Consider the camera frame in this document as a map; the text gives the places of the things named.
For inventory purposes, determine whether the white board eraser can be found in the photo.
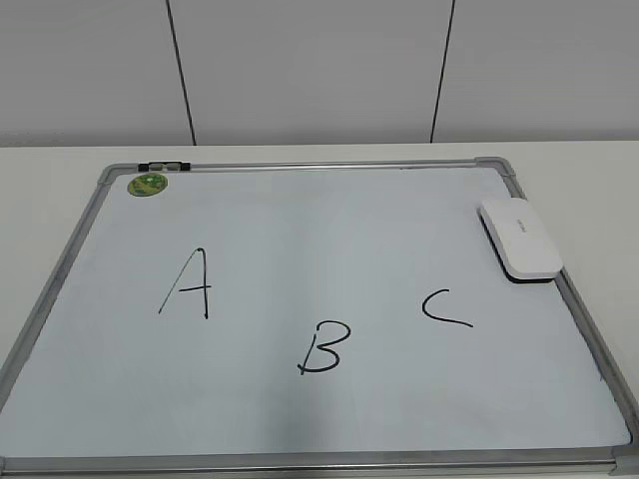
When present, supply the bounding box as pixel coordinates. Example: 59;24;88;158
478;198;563;283

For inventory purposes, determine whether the round green magnet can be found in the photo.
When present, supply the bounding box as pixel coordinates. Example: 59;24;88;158
127;173;169;198

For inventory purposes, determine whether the black metal hanger clip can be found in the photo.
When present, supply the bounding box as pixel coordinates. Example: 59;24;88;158
137;162;192;173

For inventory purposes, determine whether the white board with aluminium frame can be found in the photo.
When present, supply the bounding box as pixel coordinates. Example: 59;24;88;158
1;159;638;478

